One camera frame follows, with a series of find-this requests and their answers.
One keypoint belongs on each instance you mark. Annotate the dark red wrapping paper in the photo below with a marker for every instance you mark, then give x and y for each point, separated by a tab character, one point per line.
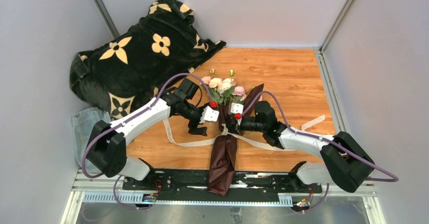
223	154

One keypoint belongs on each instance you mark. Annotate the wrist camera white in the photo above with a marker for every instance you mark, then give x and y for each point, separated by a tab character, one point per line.
209	115
236	108

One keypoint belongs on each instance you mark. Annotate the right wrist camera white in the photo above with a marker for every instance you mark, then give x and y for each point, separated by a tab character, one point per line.
236	108

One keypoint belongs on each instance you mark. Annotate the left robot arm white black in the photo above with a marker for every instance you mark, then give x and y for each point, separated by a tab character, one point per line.
106	148

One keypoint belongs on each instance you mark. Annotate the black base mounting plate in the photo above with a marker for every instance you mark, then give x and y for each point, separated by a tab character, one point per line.
234	186

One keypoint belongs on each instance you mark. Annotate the light blue denim cloth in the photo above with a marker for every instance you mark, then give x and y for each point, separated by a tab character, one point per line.
82	125

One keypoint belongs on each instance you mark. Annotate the pink fake flower stem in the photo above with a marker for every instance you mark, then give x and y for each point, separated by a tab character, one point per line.
239	95
210	80

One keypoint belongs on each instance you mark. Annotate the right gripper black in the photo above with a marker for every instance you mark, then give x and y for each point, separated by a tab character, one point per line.
235	125

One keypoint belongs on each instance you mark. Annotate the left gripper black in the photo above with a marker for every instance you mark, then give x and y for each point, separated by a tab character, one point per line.
199	123

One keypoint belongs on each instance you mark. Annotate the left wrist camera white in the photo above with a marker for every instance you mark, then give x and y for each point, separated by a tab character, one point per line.
209	115

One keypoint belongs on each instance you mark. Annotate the aluminium frame rail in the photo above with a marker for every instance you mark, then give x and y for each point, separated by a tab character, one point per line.
103	200

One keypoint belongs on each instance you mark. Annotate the black blanket cream flowers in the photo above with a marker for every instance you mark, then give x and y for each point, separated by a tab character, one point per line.
123	75

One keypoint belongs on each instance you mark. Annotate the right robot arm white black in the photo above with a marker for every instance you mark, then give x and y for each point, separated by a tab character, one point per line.
344	164

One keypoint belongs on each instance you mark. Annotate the cream ribbon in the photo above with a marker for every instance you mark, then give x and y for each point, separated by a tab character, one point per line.
208	142

